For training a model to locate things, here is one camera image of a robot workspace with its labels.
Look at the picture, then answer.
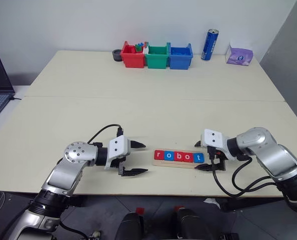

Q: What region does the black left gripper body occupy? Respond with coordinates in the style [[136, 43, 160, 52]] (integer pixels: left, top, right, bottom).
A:
[[117, 138, 134, 177]]

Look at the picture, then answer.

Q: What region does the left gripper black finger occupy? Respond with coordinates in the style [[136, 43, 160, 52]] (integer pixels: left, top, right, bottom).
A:
[[120, 168, 149, 177], [130, 140, 147, 151]]

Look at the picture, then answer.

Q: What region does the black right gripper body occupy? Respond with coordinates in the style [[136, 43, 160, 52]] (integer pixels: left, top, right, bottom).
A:
[[206, 146, 227, 171]]

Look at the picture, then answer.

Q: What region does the wooden letter tray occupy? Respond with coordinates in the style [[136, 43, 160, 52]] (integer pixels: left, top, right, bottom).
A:
[[151, 149, 209, 170]]

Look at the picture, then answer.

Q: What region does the white crumpled scrap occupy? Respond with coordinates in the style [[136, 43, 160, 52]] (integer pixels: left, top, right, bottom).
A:
[[204, 197, 222, 208]]

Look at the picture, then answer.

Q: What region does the dark rounded shape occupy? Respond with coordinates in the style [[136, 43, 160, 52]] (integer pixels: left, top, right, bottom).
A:
[[113, 211, 146, 240], [172, 208, 212, 240]]

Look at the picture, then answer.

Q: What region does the blue plastic bin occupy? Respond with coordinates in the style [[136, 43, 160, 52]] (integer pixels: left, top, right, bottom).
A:
[[168, 43, 194, 70]]

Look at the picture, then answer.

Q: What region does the red plastic bin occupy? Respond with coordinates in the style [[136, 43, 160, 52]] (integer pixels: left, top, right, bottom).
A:
[[120, 40, 147, 69]]

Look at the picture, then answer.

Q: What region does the green plastic bin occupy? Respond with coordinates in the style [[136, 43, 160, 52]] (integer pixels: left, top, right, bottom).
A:
[[144, 42, 170, 69]]

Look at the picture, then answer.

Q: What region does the purple tissue pack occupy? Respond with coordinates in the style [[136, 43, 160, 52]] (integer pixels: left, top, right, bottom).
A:
[[225, 39, 254, 67]]

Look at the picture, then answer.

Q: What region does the blue drink can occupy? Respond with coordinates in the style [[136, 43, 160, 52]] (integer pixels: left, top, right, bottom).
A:
[[200, 28, 220, 62]]

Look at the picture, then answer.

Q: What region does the grey partition panel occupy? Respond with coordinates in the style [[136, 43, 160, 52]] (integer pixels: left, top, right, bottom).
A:
[[259, 0, 297, 131]]

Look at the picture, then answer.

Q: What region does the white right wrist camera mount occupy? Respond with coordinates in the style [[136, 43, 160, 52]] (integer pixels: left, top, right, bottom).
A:
[[200, 128, 236, 162]]

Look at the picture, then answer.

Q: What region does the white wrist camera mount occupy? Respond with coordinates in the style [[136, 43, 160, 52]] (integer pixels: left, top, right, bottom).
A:
[[200, 128, 236, 162], [103, 135, 129, 171]]

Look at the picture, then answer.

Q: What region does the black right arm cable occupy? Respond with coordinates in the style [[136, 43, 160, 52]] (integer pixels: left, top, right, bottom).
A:
[[207, 147, 281, 199], [232, 154, 274, 194]]

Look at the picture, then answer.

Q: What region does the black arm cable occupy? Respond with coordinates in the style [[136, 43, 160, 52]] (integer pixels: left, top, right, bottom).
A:
[[87, 124, 124, 145], [232, 154, 274, 194], [207, 147, 281, 199]]

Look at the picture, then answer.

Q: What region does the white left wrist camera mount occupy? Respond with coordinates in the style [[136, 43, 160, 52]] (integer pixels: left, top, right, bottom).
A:
[[103, 135, 129, 171]]

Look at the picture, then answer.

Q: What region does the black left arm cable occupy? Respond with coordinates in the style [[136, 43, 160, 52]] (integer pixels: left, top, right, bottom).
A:
[[87, 124, 124, 145]]

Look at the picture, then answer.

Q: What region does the black table frame bar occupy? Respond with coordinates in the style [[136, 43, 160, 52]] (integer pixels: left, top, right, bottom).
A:
[[220, 196, 288, 213]]

